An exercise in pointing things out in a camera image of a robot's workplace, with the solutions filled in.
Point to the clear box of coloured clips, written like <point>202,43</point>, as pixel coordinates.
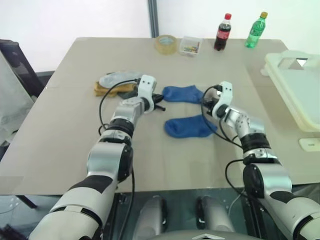
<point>190,46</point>

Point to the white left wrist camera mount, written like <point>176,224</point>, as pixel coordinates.
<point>145,86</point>

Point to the grey shoe insole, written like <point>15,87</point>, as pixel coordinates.
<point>117,77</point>

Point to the yellow sock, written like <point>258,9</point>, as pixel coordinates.
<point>100,89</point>

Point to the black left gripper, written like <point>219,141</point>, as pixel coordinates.
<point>155,100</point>

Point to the silver robot leg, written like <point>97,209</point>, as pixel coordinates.
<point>150,217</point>
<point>215,217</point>

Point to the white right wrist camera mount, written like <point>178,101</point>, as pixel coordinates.
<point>226,91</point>

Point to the blue sock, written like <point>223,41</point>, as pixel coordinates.
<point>187,126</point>
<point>182,93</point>

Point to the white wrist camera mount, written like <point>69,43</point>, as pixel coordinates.
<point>145,86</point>
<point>226,91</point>

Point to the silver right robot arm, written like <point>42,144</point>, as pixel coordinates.
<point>270,177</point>

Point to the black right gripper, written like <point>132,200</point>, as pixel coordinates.
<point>212,98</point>

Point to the green bottle with yellow cap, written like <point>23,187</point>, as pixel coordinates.
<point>255,32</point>

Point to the silver left robot leg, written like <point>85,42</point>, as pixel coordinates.
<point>150,217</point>

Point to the white plastic basket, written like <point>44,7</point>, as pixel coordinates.
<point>300,85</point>

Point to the grey aluminium post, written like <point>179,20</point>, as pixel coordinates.
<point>153,17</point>

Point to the cola bottle with red cap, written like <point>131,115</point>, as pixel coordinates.
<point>222,33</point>

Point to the clear tape roll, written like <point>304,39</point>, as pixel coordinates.
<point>166,44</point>

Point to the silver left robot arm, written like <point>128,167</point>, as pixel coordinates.
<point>107,160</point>

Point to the silver right robot leg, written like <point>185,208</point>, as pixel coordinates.
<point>215,217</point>

